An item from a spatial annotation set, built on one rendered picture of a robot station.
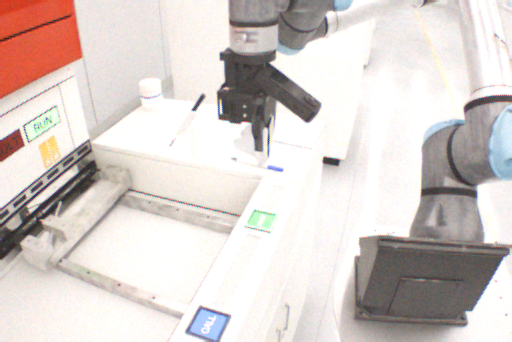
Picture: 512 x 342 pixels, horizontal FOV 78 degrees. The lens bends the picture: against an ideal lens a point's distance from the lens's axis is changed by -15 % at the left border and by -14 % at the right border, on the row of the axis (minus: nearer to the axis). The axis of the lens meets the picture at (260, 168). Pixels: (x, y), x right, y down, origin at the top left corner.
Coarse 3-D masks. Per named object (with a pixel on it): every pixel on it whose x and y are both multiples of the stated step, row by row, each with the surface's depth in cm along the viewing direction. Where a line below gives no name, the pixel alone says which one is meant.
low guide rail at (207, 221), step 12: (120, 204) 100; (132, 204) 99; (144, 204) 97; (156, 204) 96; (168, 216) 96; (180, 216) 94; (192, 216) 93; (204, 216) 93; (216, 216) 93; (216, 228) 92; (228, 228) 91
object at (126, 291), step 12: (60, 264) 77; (72, 264) 77; (72, 276) 78; (84, 276) 75; (96, 276) 75; (108, 288) 74; (120, 288) 73; (132, 288) 73; (132, 300) 73; (144, 300) 71; (156, 300) 71; (168, 300) 71; (168, 312) 70; (180, 312) 69
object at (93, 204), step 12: (108, 180) 100; (96, 192) 96; (108, 192) 96; (120, 192) 98; (84, 204) 91; (96, 204) 91; (108, 204) 94; (72, 216) 87; (84, 216) 87; (96, 216) 90; (84, 228) 86; (60, 240) 80; (72, 240) 82; (24, 252) 76; (60, 252) 78; (36, 264) 75; (48, 264) 74
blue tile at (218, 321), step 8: (200, 312) 56; (208, 312) 56; (200, 320) 54; (208, 320) 55; (216, 320) 55; (224, 320) 55; (192, 328) 53; (200, 328) 53; (208, 328) 53; (216, 328) 53; (208, 336) 52; (216, 336) 52
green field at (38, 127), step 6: (54, 108) 85; (48, 114) 84; (54, 114) 86; (36, 120) 80; (42, 120) 82; (48, 120) 84; (54, 120) 86; (30, 126) 79; (36, 126) 81; (42, 126) 83; (48, 126) 85; (30, 132) 79; (36, 132) 81; (42, 132) 83; (30, 138) 80
